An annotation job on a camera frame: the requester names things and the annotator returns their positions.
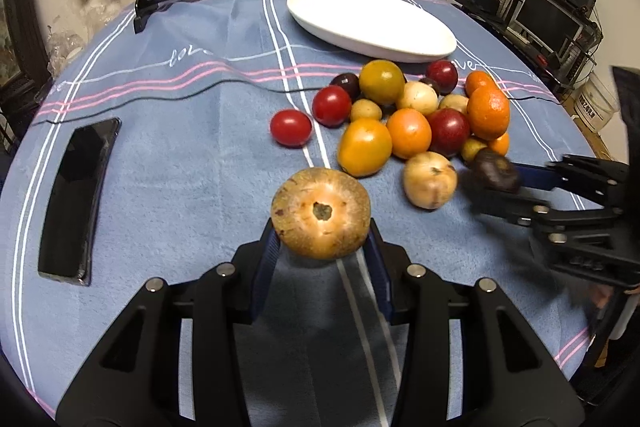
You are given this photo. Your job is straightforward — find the small olive yellow fruit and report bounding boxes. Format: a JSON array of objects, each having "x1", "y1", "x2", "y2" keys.
[{"x1": 460, "y1": 136, "x2": 488, "y2": 165}]

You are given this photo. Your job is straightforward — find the computer monitor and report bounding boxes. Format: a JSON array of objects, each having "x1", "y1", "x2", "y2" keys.
[{"x1": 510, "y1": 0, "x2": 584, "y2": 57}]

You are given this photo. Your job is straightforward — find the white oval plate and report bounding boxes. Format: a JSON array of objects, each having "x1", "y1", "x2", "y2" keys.
[{"x1": 286, "y1": 0, "x2": 457, "y2": 64}]

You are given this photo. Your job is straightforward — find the pale beige round fruit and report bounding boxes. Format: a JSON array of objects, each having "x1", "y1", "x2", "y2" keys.
[{"x1": 395, "y1": 81, "x2": 439, "y2": 116}]

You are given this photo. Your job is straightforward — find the small orange mandarin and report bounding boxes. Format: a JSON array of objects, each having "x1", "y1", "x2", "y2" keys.
[{"x1": 464, "y1": 70, "x2": 497, "y2": 96}]

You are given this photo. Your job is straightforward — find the dark red plum back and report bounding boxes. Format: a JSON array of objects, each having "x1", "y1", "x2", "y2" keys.
[{"x1": 425, "y1": 60, "x2": 459, "y2": 95}]

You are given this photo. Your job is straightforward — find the orange persimmon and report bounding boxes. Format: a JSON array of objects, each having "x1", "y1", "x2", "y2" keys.
[{"x1": 386, "y1": 108, "x2": 432, "y2": 160}]

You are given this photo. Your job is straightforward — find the dark purple passion fruit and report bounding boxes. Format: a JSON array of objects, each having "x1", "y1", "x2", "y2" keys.
[{"x1": 471, "y1": 147, "x2": 522, "y2": 193}]

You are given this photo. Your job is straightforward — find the dark purple plum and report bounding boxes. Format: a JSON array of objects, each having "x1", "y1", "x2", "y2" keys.
[{"x1": 330, "y1": 72, "x2": 361, "y2": 102}]

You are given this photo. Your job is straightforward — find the beige brown sapodilla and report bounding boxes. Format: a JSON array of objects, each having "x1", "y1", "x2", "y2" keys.
[{"x1": 402, "y1": 152, "x2": 458, "y2": 210}]

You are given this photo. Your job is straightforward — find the black metal shelf rack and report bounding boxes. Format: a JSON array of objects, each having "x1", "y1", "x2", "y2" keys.
[{"x1": 451, "y1": 0, "x2": 603, "y2": 95}]

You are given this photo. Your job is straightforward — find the yellow orange tomato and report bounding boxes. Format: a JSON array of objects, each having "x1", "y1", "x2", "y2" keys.
[{"x1": 337, "y1": 118, "x2": 393, "y2": 178}]

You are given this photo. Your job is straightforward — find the small yellow potato fruit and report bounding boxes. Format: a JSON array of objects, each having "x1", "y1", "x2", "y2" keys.
[{"x1": 349, "y1": 98, "x2": 383, "y2": 121}]

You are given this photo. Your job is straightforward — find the black smartphone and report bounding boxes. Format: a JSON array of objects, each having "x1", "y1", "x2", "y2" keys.
[{"x1": 38, "y1": 118, "x2": 122, "y2": 286}]

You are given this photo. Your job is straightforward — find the dark red plum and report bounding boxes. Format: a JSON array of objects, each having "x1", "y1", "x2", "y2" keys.
[
  {"x1": 425, "y1": 60, "x2": 459, "y2": 95},
  {"x1": 427, "y1": 107, "x2": 471, "y2": 157}
]

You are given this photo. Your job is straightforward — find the white bucket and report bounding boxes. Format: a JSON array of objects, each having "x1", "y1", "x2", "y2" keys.
[{"x1": 574, "y1": 72, "x2": 620, "y2": 133}]

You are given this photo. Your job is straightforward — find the small red tomato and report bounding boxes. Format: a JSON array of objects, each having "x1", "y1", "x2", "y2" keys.
[{"x1": 270, "y1": 109, "x2": 312, "y2": 147}]

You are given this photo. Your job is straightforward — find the large brown sapodilla fruit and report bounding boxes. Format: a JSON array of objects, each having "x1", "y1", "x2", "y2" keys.
[{"x1": 270, "y1": 167, "x2": 371, "y2": 261}]

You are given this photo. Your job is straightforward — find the yellow green tomato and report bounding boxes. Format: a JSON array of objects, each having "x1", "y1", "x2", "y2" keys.
[{"x1": 359, "y1": 60, "x2": 406, "y2": 106}]

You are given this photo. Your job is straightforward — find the large orange mandarin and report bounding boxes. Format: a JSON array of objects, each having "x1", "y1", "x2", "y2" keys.
[{"x1": 466, "y1": 86, "x2": 511, "y2": 141}]

